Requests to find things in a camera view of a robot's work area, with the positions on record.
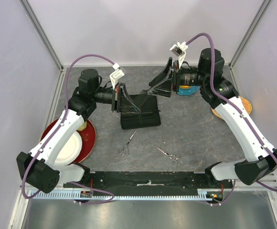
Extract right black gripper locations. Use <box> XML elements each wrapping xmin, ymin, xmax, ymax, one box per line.
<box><xmin>148</xmin><ymin>57</ymin><xmax>208</xmax><ymax>99</ymax></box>

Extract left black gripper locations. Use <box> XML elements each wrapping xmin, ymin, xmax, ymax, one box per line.
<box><xmin>92</xmin><ymin>83</ymin><xmax>141</xmax><ymax>114</ymax></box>

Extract black zip tool case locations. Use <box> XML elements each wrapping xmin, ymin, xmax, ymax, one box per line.
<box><xmin>121</xmin><ymin>95</ymin><xmax>161</xmax><ymax>130</ymax></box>

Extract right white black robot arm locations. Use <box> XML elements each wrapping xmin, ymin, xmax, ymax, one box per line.
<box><xmin>147</xmin><ymin>45</ymin><xmax>277</xmax><ymax>188</ymax></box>

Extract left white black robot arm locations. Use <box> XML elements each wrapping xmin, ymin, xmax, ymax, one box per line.
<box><xmin>16</xmin><ymin>64</ymin><xmax>124</xmax><ymax>199</ymax></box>

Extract orange bowl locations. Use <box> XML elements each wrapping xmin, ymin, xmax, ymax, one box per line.
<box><xmin>180</xmin><ymin>85</ymin><xmax>191</xmax><ymax>90</ymax></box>

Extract teal scalloped plate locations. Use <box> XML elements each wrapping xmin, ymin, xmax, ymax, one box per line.
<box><xmin>177</xmin><ymin>86</ymin><xmax>200</xmax><ymax>96</ymax></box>

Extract pale yellow cup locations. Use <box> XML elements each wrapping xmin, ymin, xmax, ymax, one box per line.
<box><xmin>77</xmin><ymin>122</ymin><xmax>87</xmax><ymax>131</ymax></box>

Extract red plate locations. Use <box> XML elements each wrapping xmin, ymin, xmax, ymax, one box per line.
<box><xmin>40</xmin><ymin>118</ymin><xmax>97</xmax><ymax>164</ymax></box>

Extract silver scissors left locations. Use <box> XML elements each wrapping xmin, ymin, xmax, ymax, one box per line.
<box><xmin>117</xmin><ymin>131</ymin><xmax>137</xmax><ymax>155</ymax></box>

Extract pink-tinted scissors right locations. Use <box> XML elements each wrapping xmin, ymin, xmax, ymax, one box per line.
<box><xmin>154</xmin><ymin>146</ymin><xmax>181</xmax><ymax>167</ymax></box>

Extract white plate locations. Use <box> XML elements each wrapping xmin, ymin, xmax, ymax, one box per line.
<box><xmin>54</xmin><ymin>131</ymin><xmax>82</xmax><ymax>166</ymax></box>

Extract orange woven mat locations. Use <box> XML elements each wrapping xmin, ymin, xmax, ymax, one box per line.
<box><xmin>212</xmin><ymin>96</ymin><xmax>252</xmax><ymax>119</ymax></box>

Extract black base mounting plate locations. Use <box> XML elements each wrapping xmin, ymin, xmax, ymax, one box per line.
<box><xmin>63</xmin><ymin>170</ymin><xmax>232</xmax><ymax>197</ymax></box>

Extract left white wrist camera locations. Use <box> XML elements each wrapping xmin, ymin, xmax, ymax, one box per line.
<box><xmin>110</xmin><ymin>68</ymin><xmax>124</xmax><ymax>89</ymax></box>

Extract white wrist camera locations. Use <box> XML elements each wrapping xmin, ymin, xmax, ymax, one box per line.
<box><xmin>170</xmin><ymin>42</ymin><xmax>188</xmax><ymax>68</ymax></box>
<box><xmin>110</xmin><ymin>68</ymin><xmax>124</xmax><ymax>89</ymax></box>

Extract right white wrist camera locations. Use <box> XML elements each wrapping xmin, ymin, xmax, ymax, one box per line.
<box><xmin>170</xmin><ymin>42</ymin><xmax>188</xmax><ymax>68</ymax></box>

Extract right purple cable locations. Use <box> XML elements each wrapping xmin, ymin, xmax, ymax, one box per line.
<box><xmin>185</xmin><ymin>32</ymin><xmax>277</xmax><ymax>207</ymax></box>

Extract purple cable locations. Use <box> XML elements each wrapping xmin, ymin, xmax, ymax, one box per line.
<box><xmin>185</xmin><ymin>32</ymin><xmax>277</xmax><ymax>207</ymax></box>
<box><xmin>21</xmin><ymin>54</ymin><xmax>116</xmax><ymax>206</ymax></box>

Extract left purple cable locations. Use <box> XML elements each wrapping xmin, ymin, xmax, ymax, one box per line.
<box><xmin>21</xmin><ymin>54</ymin><xmax>116</xmax><ymax>206</ymax></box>

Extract slotted cable duct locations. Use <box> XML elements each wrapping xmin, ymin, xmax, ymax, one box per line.
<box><xmin>34</xmin><ymin>189</ymin><xmax>224</xmax><ymax>201</ymax></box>

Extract left aluminium corner post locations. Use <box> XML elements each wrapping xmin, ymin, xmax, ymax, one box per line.
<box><xmin>19</xmin><ymin>0</ymin><xmax>64</xmax><ymax>71</ymax></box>

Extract aluminium corner post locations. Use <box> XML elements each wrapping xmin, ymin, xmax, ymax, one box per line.
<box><xmin>19</xmin><ymin>0</ymin><xmax>64</xmax><ymax>71</ymax></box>
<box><xmin>228</xmin><ymin>0</ymin><xmax>272</xmax><ymax>70</ymax></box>

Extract right aluminium corner post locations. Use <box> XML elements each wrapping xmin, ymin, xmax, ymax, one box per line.
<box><xmin>228</xmin><ymin>0</ymin><xmax>272</xmax><ymax>70</ymax></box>

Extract aluminium front rail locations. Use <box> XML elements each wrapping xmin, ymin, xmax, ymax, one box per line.
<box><xmin>19</xmin><ymin>170</ymin><xmax>277</xmax><ymax>191</ymax></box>

